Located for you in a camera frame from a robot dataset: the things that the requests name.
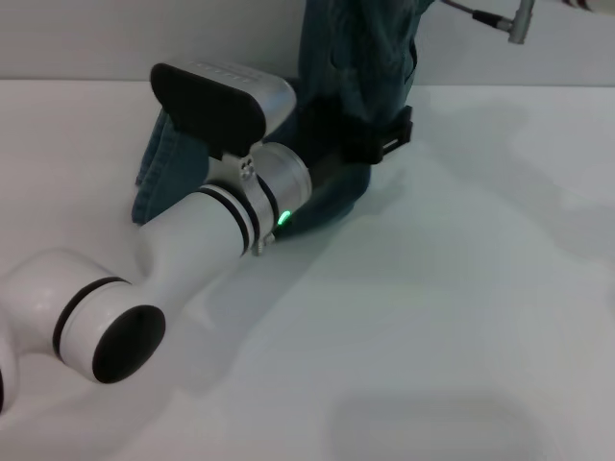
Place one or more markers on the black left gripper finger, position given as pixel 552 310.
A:
pixel 379 139

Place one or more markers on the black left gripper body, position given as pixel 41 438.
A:
pixel 336 168

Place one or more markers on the blue denim shorts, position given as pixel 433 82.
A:
pixel 346 57

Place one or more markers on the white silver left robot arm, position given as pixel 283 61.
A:
pixel 192 230

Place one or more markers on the silver camera mount bracket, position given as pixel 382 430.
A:
pixel 250 182

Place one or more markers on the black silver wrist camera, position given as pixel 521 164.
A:
pixel 216 105

